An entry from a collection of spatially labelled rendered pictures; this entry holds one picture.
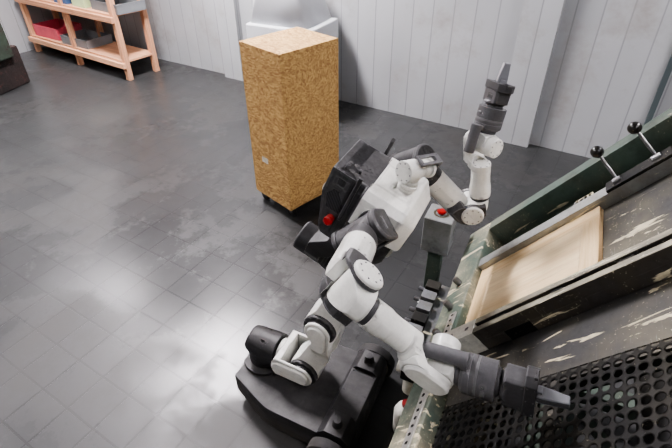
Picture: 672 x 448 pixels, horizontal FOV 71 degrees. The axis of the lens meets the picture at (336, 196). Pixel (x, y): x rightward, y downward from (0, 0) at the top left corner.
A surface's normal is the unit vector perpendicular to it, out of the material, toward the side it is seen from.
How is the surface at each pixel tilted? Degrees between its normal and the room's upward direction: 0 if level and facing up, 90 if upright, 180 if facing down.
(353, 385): 0
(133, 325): 0
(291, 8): 90
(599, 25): 90
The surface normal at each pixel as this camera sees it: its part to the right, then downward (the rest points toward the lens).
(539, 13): -0.52, 0.48
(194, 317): 0.00, -0.83
